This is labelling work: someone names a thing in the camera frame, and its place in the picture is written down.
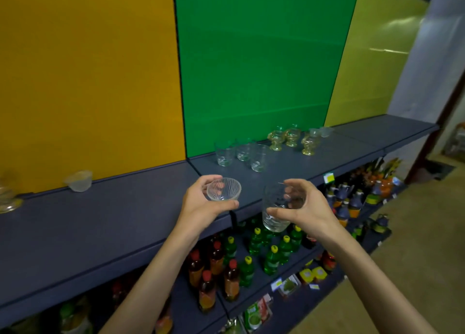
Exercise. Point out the dark floor mat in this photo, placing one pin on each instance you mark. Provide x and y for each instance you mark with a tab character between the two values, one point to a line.
441	170

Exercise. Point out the group of green soda bottles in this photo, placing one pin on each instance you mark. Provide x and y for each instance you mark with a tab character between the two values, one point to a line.
270	261

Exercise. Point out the clear tumbler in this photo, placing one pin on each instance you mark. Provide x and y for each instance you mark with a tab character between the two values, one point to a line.
243	153
274	221
224	155
259	161

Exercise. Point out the group of orange drink bottles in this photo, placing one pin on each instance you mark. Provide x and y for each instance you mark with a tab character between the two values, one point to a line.
385	179

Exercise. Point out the pale yellow back panel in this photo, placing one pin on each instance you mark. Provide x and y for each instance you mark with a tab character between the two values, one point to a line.
367	61

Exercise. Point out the green back panel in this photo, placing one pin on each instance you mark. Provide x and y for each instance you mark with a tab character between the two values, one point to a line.
261	65

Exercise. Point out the dark jug yellow label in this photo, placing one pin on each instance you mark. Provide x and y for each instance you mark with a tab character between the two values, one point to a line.
379	224

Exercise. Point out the brown door frame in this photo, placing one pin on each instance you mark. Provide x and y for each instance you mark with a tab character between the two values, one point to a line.
436	137

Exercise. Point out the yellow snack packet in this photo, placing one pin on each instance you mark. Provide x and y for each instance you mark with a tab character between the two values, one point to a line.
319	273
307	275

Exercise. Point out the person's right hand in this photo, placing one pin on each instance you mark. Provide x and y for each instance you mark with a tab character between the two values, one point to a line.
312	214

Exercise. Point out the ribbed small glass bowl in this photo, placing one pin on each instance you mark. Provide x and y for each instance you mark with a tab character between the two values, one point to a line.
314	132
79	182
326	131

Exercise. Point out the orange back panel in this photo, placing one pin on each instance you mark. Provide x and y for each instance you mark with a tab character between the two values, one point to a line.
91	83

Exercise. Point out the group of dark jugs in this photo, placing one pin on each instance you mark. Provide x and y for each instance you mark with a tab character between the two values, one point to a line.
343	203

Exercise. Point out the person's left forearm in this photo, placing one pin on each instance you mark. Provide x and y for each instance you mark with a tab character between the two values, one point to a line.
152	286

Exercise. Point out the group of amber red-capped bottles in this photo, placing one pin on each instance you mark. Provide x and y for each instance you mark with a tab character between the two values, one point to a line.
231	283

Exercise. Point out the person's left hand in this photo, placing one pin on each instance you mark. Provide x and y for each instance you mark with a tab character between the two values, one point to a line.
196	210

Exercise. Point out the green yellow price label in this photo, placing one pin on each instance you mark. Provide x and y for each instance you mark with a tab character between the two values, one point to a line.
329	178

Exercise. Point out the green leaf print packet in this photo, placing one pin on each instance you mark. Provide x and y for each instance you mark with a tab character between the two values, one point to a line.
288	285
256	317

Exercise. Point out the person's right forearm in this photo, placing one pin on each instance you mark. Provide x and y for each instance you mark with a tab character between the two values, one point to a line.
370	286

